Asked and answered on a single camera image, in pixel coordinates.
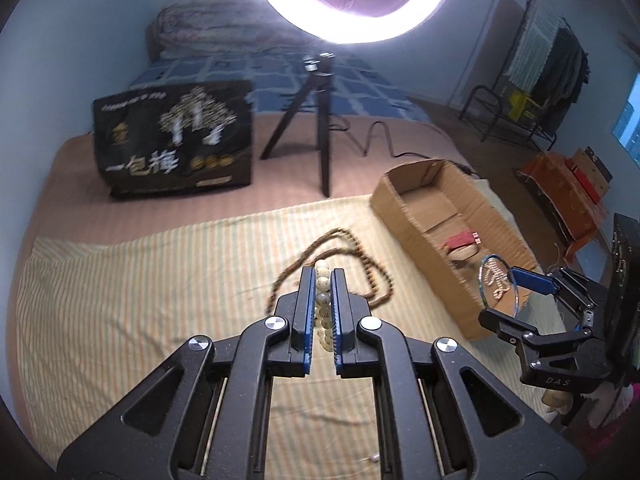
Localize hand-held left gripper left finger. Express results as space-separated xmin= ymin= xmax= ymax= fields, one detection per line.
xmin=57 ymin=266 xmax=317 ymax=480

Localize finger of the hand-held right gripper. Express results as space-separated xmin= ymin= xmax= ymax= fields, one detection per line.
xmin=478 ymin=307 xmax=568 ymax=361
xmin=510 ymin=267 xmax=608 ymax=313

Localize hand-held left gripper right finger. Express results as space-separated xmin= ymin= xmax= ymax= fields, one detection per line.
xmin=331 ymin=267 xmax=587 ymax=480

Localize cream bead bracelet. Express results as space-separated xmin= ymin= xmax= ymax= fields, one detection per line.
xmin=313 ymin=260 xmax=335 ymax=354

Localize hoop bangle with pearl beads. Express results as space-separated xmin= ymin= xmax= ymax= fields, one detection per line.
xmin=477 ymin=254 xmax=516 ymax=309

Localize cardboard box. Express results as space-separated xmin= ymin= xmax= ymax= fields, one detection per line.
xmin=370 ymin=158 xmax=544 ymax=342

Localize person's right hand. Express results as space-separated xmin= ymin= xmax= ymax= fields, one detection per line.
xmin=541 ymin=389 xmax=573 ymax=415

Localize red wristband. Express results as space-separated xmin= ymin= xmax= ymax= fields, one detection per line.
xmin=442 ymin=231 xmax=482 ymax=257

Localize orange box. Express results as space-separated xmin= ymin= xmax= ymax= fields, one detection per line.
xmin=516 ymin=152 xmax=610 ymax=257

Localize black panel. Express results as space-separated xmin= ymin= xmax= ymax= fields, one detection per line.
xmin=601 ymin=212 xmax=640 ymax=361

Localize striped yellow cloth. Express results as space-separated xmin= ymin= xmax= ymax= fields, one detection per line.
xmin=14 ymin=194 xmax=568 ymax=480

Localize yellow bag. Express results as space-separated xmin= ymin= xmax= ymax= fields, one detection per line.
xmin=506 ymin=89 xmax=542 ymax=122

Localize dark hanging clothes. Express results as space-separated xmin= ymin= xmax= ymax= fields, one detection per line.
xmin=529 ymin=26 xmax=592 ymax=135

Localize black tripod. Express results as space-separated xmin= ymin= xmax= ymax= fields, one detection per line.
xmin=259 ymin=52 xmax=342 ymax=199

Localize black printed bag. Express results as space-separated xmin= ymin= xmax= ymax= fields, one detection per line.
xmin=92 ymin=79 xmax=256 ymax=202

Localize pale green towel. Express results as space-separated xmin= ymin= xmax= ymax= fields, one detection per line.
xmin=502 ymin=0 xmax=565 ymax=95

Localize blue checked bed sheet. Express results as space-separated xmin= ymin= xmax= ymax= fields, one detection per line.
xmin=127 ymin=45 xmax=432 ymax=124

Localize tan bed sheet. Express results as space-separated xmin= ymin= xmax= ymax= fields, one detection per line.
xmin=19 ymin=109 xmax=501 ymax=271

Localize folded quilt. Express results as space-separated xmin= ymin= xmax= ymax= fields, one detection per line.
xmin=146 ymin=0 xmax=303 ymax=61

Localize brown bead necklace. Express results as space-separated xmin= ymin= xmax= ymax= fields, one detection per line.
xmin=265 ymin=228 xmax=396 ymax=314

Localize black cable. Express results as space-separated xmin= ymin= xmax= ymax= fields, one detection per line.
xmin=331 ymin=119 xmax=482 ymax=177

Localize ring light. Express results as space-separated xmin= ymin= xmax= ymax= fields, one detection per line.
xmin=247 ymin=0 xmax=459 ymax=46

